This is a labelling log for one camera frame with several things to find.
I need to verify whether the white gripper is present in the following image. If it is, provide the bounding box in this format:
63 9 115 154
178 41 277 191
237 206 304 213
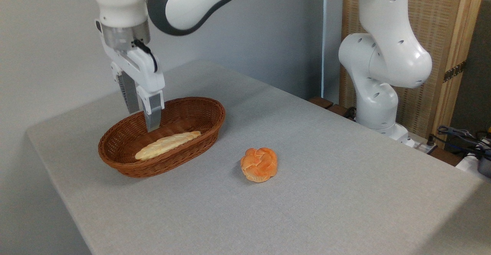
101 36 166 133

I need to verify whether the long pale braided bread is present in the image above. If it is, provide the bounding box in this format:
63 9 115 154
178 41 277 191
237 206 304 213
134 130 202 161

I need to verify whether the brown wicker oval basket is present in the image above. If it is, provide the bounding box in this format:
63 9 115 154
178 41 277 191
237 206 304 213
98 97 226 178

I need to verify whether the round orange braided bun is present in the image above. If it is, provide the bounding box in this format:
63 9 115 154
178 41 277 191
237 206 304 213
240 147 278 183

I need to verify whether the dark wooden base board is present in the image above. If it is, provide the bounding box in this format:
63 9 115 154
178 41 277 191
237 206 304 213
308 96 356 120

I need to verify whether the wooden woven folding screen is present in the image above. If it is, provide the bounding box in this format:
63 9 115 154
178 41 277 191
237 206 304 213
339 0 488 149

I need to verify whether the dark metal screen hinge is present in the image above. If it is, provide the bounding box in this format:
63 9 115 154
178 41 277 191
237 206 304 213
443 60 468 83

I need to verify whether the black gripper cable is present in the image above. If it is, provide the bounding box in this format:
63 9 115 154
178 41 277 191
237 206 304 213
132 39 159 74

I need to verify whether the white vertical wall conduit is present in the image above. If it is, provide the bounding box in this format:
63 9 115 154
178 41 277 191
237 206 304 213
321 0 327 99

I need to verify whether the black cable bundle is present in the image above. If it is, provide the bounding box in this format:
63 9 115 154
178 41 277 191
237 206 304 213
429 125 491 160

